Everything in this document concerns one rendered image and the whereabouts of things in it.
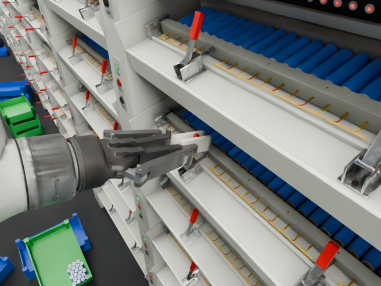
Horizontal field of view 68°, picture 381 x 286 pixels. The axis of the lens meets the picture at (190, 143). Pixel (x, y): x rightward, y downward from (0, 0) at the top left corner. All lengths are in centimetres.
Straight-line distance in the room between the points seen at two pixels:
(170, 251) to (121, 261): 67
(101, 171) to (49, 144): 7
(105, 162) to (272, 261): 27
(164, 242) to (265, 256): 53
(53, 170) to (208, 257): 42
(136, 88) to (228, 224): 33
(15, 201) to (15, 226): 153
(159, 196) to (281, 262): 42
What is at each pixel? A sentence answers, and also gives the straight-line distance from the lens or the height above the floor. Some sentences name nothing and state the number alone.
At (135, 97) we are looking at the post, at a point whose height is 103.
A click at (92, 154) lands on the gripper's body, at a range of 39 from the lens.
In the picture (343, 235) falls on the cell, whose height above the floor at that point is 98.
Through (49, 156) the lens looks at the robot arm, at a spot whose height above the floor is 110.
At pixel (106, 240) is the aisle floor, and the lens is 165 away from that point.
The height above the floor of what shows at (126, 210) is 34.
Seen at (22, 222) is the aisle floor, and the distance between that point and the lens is 191.
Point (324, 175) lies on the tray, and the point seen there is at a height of 113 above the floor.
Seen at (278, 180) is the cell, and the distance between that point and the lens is 49.
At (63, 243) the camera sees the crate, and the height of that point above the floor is 9.
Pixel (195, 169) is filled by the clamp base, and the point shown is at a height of 95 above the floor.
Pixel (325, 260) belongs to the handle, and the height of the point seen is 101.
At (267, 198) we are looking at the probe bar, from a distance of 47.
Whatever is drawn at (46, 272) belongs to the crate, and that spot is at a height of 5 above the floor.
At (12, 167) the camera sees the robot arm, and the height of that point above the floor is 111.
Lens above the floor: 132
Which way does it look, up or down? 37 degrees down
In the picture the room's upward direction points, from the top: straight up
